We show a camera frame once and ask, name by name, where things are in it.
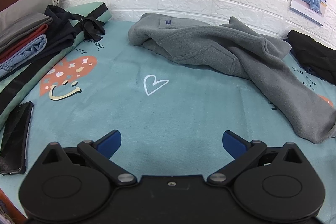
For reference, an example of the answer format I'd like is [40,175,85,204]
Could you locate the grey fleece pants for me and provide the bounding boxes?
[128,14,335,144]

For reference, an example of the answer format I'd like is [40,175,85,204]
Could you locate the black smartphone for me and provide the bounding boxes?
[1,102,34,176]

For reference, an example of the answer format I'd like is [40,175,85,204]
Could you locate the black folded garment right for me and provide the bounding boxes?
[286,30,335,85]

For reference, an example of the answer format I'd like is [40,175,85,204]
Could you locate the black folded garment with ties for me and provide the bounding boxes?
[28,3,108,63]

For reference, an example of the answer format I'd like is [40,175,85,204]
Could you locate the blue denim folded garment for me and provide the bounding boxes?
[1,34,47,77]

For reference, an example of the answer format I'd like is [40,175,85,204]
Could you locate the red folded garment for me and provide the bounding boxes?
[0,24,48,63]

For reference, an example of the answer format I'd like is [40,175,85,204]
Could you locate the grey folded garment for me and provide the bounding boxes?
[1,0,53,52]

